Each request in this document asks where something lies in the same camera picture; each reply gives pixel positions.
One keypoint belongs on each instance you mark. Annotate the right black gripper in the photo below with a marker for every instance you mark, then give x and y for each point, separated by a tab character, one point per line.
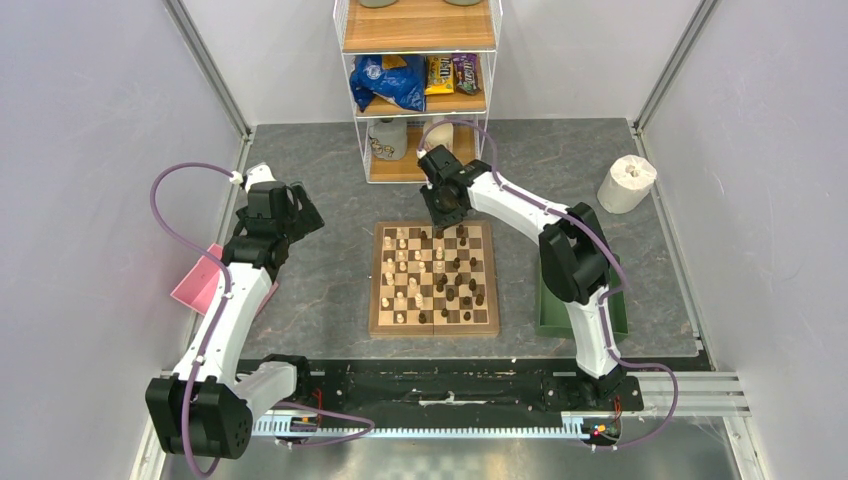
441	220

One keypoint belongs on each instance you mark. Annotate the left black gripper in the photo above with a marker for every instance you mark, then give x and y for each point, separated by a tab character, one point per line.
308	219

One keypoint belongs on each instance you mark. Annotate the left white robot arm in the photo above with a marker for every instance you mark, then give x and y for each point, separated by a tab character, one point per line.
203	408

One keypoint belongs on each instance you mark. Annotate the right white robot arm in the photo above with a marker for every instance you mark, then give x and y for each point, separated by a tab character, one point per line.
575	257

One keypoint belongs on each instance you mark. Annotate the wooden chess board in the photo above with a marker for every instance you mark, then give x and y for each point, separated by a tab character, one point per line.
433	287

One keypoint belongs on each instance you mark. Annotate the cream bottle pink lettering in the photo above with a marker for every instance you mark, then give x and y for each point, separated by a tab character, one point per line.
439	133

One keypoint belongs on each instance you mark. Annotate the grey bottle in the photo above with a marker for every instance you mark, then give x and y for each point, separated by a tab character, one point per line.
388	138

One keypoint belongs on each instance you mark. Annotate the blue snack bag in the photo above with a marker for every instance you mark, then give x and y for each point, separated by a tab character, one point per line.
398	79

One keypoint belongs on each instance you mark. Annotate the yellow candy bag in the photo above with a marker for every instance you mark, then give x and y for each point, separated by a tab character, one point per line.
440	75

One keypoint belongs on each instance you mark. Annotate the brown candy bag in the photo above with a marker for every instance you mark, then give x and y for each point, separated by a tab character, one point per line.
466	77

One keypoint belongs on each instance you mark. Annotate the pink tray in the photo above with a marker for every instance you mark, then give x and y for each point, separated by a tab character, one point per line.
197	289

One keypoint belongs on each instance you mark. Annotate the green tray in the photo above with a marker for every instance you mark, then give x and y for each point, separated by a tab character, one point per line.
553	316

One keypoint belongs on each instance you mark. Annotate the white paper towel roll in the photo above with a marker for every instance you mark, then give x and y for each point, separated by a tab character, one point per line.
627	183

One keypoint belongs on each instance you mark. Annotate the white wire wooden shelf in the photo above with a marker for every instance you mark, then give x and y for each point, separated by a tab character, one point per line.
421	28

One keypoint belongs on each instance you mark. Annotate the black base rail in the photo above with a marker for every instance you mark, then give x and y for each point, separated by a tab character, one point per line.
453	394

